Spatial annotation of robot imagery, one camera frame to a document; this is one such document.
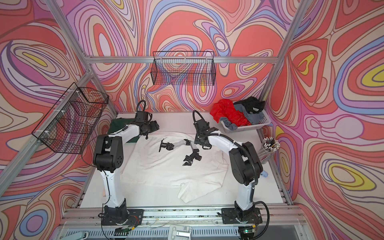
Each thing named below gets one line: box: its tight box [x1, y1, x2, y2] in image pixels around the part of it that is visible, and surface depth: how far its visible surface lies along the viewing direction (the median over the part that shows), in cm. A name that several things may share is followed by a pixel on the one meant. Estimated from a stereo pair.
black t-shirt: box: [233, 96, 266, 114], surface depth 113 cm
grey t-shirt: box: [220, 104, 264, 131], surface depth 106 cm
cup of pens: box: [261, 136, 281, 154], surface depth 82 cm
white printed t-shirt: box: [120, 130, 229, 203], surface depth 92 cm
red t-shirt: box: [210, 99, 252, 127], surface depth 112 cm
